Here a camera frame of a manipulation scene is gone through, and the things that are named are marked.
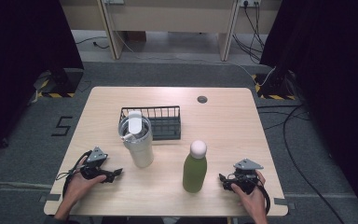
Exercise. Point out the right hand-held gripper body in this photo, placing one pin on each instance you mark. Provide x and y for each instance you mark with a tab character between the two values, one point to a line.
246	164

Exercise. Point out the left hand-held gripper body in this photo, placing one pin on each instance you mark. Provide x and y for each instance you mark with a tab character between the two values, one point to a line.
95	155

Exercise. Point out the green bottle with white cap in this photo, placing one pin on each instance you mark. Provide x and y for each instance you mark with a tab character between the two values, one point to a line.
195	171

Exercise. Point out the white tumbler with lid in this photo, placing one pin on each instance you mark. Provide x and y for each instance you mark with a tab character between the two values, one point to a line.
140	146

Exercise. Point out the person's right hand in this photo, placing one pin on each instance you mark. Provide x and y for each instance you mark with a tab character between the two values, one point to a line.
256	200

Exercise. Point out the person's left hand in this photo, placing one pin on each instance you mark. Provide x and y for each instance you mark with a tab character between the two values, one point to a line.
77	188

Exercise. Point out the grey tape strip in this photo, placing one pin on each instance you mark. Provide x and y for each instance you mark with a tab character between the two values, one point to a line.
51	197
284	202

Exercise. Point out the round table grommet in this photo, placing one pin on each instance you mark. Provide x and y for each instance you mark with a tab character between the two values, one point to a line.
202	99

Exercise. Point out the black stand base hazard tape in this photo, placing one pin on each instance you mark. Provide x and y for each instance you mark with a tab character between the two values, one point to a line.
66	81
275	85

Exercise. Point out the black curtain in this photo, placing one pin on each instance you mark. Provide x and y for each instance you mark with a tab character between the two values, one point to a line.
332	77
18	62

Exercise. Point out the beige desk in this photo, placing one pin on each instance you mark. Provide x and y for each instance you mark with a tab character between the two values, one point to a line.
174	17

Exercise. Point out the white wall socket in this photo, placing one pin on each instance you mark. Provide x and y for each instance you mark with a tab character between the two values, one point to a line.
250	2
114	1

